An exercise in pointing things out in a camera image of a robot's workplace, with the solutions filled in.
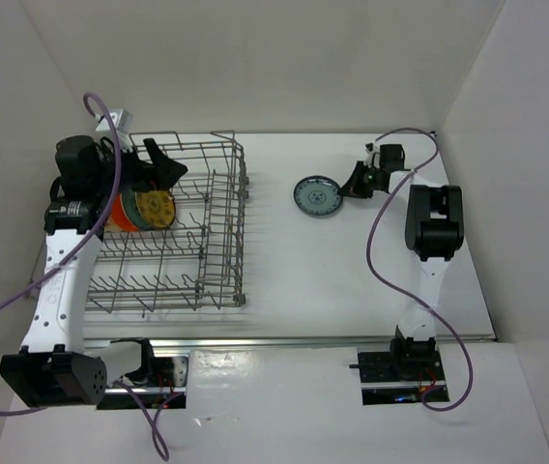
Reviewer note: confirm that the yellow patterned plate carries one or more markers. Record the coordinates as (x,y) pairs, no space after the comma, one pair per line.
(156,207)

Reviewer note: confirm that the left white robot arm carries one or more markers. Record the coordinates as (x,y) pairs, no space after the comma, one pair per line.
(52,367)

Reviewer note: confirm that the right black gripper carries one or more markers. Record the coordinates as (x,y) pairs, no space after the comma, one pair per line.
(355,187)

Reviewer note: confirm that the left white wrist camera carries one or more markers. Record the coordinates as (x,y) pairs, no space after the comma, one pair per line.
(121,119)

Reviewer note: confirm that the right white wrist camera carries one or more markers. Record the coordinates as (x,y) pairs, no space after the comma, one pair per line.
(372,158)

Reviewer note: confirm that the grey wire dish rack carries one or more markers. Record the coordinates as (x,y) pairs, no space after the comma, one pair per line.
(197,264)

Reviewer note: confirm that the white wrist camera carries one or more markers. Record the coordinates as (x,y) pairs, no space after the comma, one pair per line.
(121,119)
(372,158)

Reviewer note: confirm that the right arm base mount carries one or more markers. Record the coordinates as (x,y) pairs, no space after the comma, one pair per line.
(385,382)

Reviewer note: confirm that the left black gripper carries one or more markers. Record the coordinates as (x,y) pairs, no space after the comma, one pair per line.
(168,172)

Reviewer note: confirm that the orange plate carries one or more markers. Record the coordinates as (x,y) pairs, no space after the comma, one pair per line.
(118,220)

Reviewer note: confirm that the blue patterned plate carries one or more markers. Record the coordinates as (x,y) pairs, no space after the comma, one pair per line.
(131,211)
(317,196)

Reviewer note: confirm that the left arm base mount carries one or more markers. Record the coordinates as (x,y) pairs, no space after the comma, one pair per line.
(163,385)

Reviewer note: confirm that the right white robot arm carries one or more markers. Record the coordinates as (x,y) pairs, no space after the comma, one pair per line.
(433,232)

